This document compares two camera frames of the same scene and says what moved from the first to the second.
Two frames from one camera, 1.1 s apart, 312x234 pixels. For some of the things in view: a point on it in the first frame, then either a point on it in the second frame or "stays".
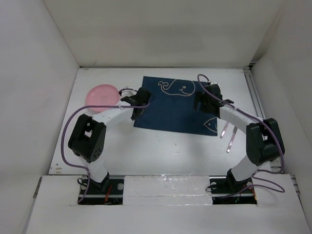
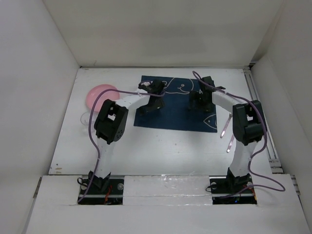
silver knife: x=232 y=138 stays
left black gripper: x=134 y=118 → x=158 y=105
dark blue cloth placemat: x=171 y=107 stays
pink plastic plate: x=102 y=95 stays
